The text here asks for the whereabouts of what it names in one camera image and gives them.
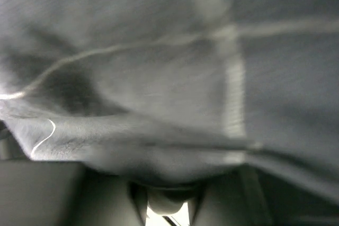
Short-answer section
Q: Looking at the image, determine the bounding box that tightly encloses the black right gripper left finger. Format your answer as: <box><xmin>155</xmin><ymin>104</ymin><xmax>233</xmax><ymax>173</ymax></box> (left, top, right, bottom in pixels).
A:
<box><xmin>1</xmin><ymin>161</ymin><xmax>147</xmax><ymax>226</ymax></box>

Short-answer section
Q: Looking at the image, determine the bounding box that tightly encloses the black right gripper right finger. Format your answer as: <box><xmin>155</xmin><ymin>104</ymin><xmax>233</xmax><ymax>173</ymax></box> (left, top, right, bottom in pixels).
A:
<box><xmin>188</xmin><ymin>168</ymin><xmax>338</xmax><ymax>225</ymax></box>

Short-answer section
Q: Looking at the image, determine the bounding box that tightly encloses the dark grey checked pillowcase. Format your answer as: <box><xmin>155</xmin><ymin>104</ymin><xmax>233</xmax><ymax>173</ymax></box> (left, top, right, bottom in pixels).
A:
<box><xmin>1</xmin><ymin>0</ymin><xmax>338</xmax><ymax>203</ymax></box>

